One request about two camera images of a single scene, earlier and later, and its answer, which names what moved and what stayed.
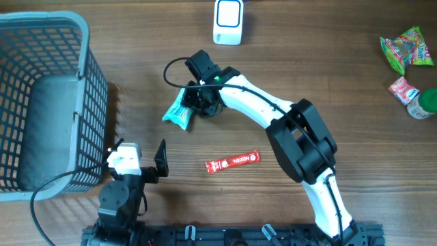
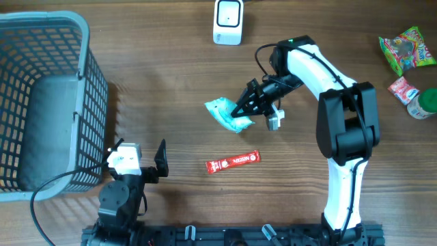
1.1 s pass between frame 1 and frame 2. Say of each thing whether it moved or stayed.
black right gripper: moved
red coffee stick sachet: stayed
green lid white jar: stayed
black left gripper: stayed
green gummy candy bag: stayed
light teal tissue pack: moved
